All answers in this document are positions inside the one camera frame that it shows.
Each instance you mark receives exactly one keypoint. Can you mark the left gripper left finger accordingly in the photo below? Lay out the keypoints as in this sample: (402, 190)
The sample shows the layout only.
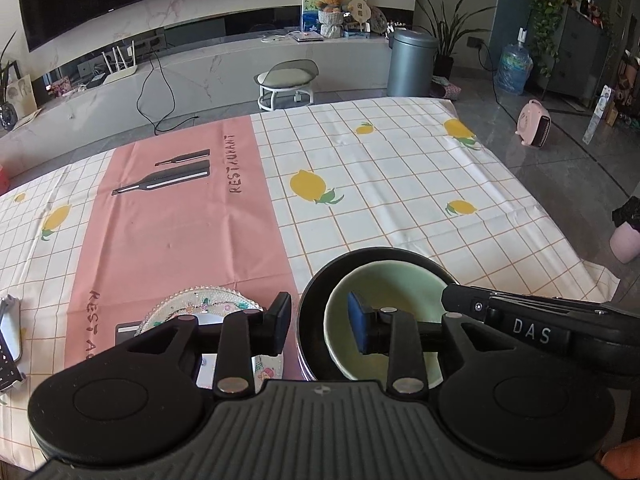
(243, 336)

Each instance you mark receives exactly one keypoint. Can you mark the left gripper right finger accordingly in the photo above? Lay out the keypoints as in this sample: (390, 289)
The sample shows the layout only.
(395, 334)

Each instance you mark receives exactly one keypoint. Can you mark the clear glass floral plate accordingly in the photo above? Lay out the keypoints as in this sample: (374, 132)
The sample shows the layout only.
(210, 305)

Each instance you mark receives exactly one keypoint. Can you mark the green ceramic bowl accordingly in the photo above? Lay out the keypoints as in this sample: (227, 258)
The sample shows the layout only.
(387, 283)

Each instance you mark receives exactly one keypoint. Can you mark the orange steel bowl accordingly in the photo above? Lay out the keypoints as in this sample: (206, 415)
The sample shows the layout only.
(313, 354)

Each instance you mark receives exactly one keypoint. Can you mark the small white sticker plate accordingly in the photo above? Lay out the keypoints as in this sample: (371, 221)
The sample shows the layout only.
(208, 361)

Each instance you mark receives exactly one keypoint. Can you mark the person's hand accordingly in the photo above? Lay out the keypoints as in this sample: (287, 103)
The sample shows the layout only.
(623, 461)

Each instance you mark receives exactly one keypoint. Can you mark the checked lemon tablecloth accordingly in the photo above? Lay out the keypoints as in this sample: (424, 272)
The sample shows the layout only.
(259, 204)

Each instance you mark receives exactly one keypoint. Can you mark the pink space heater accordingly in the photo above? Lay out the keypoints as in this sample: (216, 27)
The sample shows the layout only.
(533, 124)

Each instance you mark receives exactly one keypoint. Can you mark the grey round trash bin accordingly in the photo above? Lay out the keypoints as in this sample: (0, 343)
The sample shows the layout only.
(411, 63)

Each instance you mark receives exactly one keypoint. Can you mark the small grey stool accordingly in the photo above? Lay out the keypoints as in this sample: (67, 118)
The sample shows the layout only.
(293, 76)

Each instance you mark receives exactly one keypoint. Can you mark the blue water jug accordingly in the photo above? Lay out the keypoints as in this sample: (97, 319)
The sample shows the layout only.
(515, 65)

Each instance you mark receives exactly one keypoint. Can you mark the pink storage box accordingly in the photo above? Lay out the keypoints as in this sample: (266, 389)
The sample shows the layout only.
(5, 182)

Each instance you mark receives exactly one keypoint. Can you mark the dark grey cabinet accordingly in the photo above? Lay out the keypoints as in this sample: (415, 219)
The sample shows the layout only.
(582, 50)

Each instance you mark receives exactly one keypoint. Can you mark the white wifi router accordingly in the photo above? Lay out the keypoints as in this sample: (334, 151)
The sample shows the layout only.
(120, 65)

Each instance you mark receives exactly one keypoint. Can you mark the potted long-leaf plant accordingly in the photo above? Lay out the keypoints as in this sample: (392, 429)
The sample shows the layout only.
(447, 29)

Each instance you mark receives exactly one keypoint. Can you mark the round paper fan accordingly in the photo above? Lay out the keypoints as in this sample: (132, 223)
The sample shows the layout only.
(360, 13)

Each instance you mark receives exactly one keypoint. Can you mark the teddy bear in basket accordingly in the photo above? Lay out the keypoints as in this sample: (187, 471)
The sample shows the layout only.
(330, 18)

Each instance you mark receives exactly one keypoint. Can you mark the plant in blue vase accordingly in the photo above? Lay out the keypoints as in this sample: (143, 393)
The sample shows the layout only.
(8, 114)

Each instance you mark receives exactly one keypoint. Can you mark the hanging ivy plant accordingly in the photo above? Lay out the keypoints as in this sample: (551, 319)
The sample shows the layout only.
(545, 17)

